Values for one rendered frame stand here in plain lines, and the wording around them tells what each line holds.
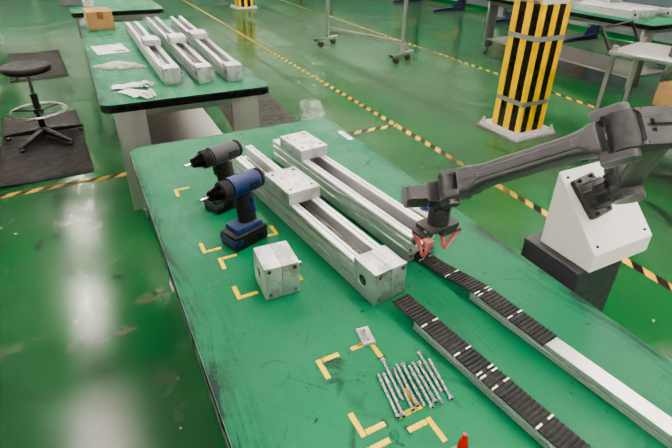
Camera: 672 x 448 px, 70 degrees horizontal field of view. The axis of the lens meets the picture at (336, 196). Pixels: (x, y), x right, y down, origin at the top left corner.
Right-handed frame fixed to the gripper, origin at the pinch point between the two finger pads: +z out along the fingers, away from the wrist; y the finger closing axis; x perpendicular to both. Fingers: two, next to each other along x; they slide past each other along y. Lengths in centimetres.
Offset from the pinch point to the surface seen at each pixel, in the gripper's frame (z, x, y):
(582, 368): 1.9, 45.4, 1.0
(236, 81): 4, -194, -25
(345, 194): -2.7, -34.7, 5.7
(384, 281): -1.8, 5.0, 21.3
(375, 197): -2.4, -28.6, -1.7
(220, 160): -14, -57, 38
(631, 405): 2, 56, 1
